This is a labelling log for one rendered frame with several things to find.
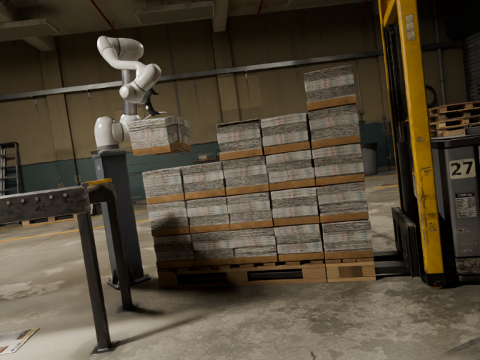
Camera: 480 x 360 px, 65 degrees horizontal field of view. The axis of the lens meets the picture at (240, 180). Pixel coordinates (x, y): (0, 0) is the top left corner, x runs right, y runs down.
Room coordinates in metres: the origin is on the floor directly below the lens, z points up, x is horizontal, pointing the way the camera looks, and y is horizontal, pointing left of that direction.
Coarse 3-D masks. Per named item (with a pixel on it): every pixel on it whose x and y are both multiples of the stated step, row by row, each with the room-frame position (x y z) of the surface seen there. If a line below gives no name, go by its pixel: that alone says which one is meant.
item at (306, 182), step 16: (192, 192) 2.49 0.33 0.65; (208, 192) 2.46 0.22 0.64; (224, 192) 2.43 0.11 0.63; (240, 192) 2.40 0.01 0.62; (224, 224) 2.44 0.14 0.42; (240, 224) 2.41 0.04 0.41; (256, 224) 2.38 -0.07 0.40; (272, 224) 2.35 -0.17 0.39; (288, 224) 2.33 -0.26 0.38; (256, 256) 2.39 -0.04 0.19; (272, 256) 2.36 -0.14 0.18; (288, 256) 2.33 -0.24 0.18; (304, 256) 2.31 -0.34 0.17; (320, 256) 2.28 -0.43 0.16
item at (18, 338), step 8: (32, 328) 2.15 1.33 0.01; (0, 336) 2.09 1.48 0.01; (8, 336) 2.08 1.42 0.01; (16, 336) 2.06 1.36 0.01; (24, 336) 2.05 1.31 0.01; (0, 344) 1.98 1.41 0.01; (8, 344) 1.97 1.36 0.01; (16, 344) 1.96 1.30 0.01; (0, 352) 1.89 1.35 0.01; (8, 352) 1.88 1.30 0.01
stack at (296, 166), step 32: (256, 160) 2.37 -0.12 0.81; (288, 160) 2.32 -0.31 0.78; (160, 192) 2.56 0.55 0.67; (256, 192) 2.42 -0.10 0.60; (288, 192) 2.32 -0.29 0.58; (160, 224) 2.56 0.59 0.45; (192, 224) 2.50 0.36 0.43; (320, 224) 2.39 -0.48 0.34; (160, 256) 2.58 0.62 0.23; (192, 256) 2.51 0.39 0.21; (224, 256) 2.45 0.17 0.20; (160, 288) 2.58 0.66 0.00
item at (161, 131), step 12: (144, 120) 2.56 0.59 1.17; (156, 120) 2.49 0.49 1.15; (168, 120) 2.52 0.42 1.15; (132, 132) 2.56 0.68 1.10; (144, 132) 2.54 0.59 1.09; (156, 132) 2.51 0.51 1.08; (168, 132) 2.51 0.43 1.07; (132, 144) 2.58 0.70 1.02; (144, 144) 2.56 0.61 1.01; (156, 144) 2.53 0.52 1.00; (168, 144) 2.51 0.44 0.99
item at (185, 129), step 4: (184, 120) 2.78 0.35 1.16; (180, 124) 2.71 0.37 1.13; (184, 124) 2.77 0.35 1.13; (188, 124) 2.83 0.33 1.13; (184, 128) 2.76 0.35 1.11; (188, 128) 2.82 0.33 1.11; (184, 132) 2.76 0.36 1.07; (188, 132) 2.82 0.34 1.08; (184, 136) 2.76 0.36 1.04; (188, 136) 2.82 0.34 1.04; (184, 140) 2.76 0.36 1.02; (188, 140) 2.81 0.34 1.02; (188, 144) 2.80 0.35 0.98; (180, 148) 2.70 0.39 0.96; (168, 152) 2.80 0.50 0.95; (172, 152) 2.80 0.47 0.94; (176, 152) 2.81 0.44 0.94; (180, 152) 2.82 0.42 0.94
